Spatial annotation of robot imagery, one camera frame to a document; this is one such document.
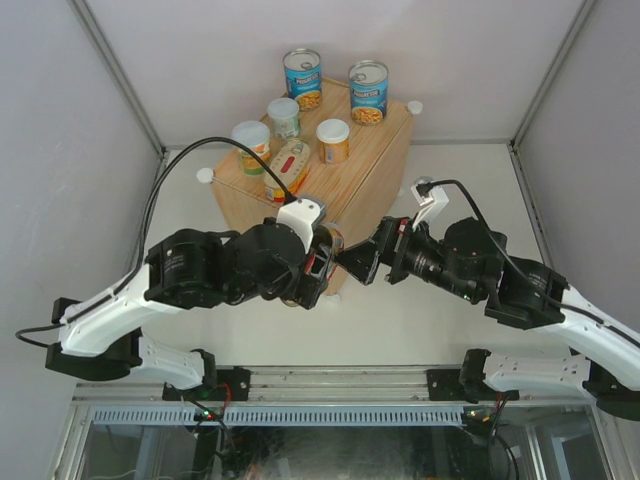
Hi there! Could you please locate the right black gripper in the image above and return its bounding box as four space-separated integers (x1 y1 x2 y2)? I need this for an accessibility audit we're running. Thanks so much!
332 214 481 305

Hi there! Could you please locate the oval red sardine tin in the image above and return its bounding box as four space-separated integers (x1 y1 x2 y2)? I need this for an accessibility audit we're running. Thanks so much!
263 139 311 203

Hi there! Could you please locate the tan can white lid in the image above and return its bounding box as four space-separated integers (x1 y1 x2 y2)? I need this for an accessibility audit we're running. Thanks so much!
316 118 350 165

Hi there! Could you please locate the yellow can white lid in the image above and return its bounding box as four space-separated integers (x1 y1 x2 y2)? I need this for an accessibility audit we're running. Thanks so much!
231 120 271 176

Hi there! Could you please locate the green can white lid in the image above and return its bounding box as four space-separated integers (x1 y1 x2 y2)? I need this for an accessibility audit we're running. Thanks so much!
267 97 301 140

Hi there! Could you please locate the blue soup can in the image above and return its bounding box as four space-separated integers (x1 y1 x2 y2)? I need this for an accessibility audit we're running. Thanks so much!
348 60 389 126
283 48 322 112

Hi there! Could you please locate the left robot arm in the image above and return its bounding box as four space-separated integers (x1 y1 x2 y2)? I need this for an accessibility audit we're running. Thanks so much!
45 218 343 400

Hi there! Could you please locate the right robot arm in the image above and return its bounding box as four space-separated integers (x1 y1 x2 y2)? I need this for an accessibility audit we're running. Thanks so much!
337 217 639 421

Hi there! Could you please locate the wooden cube counter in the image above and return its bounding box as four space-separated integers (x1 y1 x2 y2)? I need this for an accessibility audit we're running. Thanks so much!
195 77 426 306

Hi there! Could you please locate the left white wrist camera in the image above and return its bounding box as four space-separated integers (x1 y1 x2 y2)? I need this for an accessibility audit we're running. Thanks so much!
276 195 327 253

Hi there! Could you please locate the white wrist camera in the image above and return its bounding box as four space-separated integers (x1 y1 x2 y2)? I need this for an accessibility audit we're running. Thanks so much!
276 195 327 253
410 176 449 231

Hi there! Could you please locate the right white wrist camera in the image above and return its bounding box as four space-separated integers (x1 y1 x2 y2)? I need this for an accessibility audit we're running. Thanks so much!
410 176 449 231

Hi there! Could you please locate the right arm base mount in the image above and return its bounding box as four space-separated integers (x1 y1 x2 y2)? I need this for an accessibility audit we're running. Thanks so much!
426 349 520 404

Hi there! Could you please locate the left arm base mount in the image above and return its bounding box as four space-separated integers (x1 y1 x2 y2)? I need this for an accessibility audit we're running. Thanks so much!
162 349 251 402

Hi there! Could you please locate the grey slotted cable duct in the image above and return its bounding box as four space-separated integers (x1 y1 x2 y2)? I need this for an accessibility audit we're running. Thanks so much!
91 405 464 427

